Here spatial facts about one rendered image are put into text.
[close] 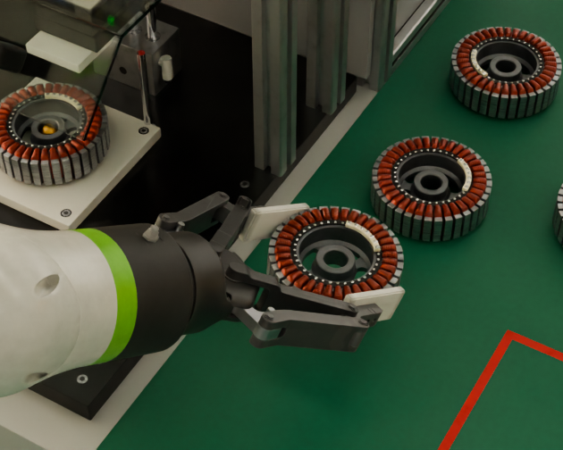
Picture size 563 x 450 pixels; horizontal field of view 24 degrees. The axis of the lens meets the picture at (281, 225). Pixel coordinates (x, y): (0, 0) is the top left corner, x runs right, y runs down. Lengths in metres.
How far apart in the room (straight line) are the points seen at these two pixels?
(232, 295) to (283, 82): 0.28
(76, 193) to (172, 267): 0.35
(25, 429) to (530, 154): 0.56
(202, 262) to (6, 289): 0.18
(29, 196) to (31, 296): 0.44
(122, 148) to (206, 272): 0.36
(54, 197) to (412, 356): 0.36
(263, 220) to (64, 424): 0.24
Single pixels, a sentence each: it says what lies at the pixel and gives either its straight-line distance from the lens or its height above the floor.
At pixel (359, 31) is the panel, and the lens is 1.31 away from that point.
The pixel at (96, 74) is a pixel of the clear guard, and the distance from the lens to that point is 0.94.
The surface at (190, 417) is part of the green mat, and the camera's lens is 1.09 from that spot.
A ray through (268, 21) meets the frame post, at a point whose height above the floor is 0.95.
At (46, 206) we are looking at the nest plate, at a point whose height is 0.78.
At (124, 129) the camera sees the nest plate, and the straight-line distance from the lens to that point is 1.27.
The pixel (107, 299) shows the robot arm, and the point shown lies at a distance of 0.84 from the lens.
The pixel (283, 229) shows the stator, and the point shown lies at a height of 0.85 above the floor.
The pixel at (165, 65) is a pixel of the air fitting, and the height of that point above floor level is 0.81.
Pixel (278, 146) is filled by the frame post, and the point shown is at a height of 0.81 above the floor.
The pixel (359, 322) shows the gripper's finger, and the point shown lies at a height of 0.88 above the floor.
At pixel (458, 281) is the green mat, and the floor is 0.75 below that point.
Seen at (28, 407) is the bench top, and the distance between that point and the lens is 1.12.
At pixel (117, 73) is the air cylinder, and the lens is 1.34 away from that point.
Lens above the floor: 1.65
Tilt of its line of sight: 48 degrees down
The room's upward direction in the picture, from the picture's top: straight up
